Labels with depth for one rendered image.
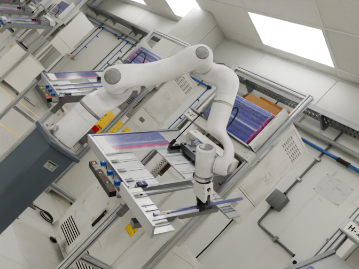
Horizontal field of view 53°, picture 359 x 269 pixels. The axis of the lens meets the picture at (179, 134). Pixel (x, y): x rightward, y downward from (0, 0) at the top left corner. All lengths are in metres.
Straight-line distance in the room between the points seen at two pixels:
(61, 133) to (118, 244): 0.90
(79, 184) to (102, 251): 1.39
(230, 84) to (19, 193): 1.01
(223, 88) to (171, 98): 2.04
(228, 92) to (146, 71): 0.37
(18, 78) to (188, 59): 5.12
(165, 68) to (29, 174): 0.73
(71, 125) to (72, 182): 2.00
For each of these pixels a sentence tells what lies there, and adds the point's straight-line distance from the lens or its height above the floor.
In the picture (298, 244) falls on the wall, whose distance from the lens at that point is 3.58.
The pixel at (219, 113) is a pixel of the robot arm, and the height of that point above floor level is 1.27.
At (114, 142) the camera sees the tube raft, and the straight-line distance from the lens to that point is 2.43.
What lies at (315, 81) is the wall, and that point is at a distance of 4.60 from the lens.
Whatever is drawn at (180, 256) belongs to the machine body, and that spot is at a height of 0.59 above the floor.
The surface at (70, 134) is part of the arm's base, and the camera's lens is 1.62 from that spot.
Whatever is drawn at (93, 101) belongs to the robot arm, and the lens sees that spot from 1.61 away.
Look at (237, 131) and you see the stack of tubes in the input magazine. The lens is 2.40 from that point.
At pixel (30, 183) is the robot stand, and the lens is 1.67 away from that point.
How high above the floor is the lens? 0.97
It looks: 4 degrees up
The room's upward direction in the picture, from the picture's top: 44 degrees clockwise
